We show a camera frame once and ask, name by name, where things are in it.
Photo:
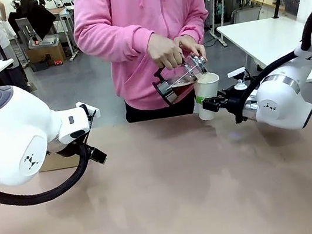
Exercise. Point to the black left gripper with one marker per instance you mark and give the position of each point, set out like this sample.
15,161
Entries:
95,155

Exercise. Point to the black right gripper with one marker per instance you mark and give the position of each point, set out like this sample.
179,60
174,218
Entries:
235,104

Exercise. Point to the white paper cup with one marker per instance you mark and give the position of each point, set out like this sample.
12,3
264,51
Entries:
206,88

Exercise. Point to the brown cardboard cup carrier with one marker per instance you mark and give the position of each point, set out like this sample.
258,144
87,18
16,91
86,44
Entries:
59,163

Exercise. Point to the glass french press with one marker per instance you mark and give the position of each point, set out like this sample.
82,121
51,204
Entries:
180,84

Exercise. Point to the person's right forearm pink sleeve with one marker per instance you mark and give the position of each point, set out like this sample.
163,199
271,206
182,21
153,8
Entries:
120,42

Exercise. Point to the person's left forearm pink sleeve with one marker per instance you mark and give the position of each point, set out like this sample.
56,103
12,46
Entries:
197,24

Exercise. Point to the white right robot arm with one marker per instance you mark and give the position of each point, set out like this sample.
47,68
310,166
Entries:
278,100

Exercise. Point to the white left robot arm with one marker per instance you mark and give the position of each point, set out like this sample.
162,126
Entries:
12,130

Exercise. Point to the person's left hand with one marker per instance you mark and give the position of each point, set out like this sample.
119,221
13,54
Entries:
194,48

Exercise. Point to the person's right hand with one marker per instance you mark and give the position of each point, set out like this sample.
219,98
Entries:
165,51

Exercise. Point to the large white table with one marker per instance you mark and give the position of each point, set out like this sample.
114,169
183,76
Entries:
264,34

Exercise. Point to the wooden top table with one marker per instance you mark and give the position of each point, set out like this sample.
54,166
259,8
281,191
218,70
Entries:
266,1

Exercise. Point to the brown cardboard box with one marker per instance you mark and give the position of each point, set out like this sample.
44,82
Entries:
45,54

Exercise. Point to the grey plastic crate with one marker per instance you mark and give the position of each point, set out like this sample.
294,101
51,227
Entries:
293,3

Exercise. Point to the grey plastic bin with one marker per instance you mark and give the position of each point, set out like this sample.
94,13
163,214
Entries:
43,41

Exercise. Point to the person in pink hoodie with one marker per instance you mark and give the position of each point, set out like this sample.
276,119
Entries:
115,10

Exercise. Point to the black cloth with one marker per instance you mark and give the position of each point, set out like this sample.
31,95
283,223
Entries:
36,14

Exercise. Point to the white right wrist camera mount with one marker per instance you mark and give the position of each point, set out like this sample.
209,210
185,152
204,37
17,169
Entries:
236,73

